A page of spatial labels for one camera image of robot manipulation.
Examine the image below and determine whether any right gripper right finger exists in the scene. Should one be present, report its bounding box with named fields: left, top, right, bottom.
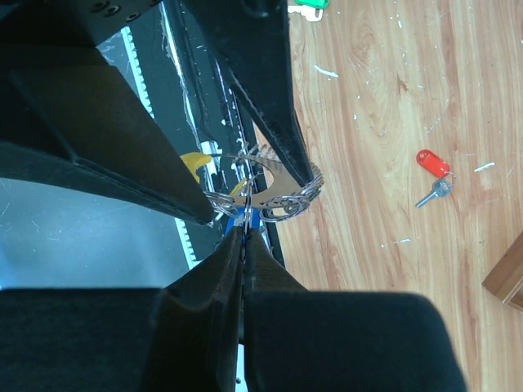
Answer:
left=244, top=229, right=467, bottom=391

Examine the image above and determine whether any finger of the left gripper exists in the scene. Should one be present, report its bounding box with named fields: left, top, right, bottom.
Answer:
left=186, top=1, right=313, bottom=185
left=1, top=1, right=213, bottom=224

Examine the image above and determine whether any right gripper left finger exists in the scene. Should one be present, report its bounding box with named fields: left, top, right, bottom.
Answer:
left=1, top=228, right=243, bottom=391

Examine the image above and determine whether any red tagged key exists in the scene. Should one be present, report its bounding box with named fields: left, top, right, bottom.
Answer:
left=416, top=149, right=450, bottom=178

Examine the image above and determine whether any green tagged key lower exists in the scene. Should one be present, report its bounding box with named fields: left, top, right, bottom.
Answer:
left=287, top=0, right=330, bottom=22

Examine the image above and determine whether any plain silver key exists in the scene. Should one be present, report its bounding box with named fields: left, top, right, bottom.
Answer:
left=415, top=178, right=453, bottom=208

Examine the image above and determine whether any wooden compartment tray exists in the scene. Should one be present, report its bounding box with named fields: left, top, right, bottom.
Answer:
left=482, top=234, right=523, bottom=311

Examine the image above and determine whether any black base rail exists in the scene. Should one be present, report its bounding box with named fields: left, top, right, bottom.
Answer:
left=118, top=0, right=287, bottom=273

